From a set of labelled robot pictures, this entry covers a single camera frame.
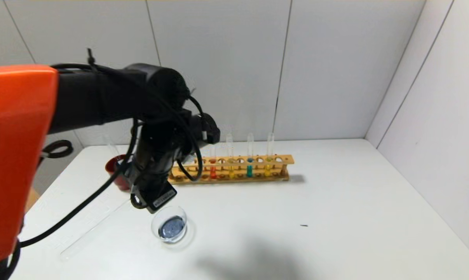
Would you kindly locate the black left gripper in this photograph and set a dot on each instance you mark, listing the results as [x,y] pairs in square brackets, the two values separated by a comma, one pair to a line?
[161,199]

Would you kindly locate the test tube orange-red liquid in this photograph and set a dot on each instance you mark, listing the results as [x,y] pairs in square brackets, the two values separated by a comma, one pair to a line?
[112,146]

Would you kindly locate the test tube teal blue liquid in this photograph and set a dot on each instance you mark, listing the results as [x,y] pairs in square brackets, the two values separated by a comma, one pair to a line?
[250,171]
[90,227]

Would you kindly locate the orange and black left arm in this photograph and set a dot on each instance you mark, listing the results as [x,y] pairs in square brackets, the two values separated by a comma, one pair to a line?
[24,128]

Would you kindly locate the test tube red liquid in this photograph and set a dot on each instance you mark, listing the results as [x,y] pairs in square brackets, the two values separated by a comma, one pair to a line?
[213,173]

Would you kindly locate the test tube yellow liquid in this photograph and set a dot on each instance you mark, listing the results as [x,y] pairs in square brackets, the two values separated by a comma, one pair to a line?
[231,173]
[268,171]

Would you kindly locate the wooden test tube rack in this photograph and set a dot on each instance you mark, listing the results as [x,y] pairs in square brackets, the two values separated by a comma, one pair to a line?
[285,159]

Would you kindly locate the clear glass beaker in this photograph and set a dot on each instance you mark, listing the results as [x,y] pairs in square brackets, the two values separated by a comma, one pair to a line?
[172,227]

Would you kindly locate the red plastic cup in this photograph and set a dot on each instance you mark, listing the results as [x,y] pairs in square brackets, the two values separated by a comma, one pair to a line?
[115,175]

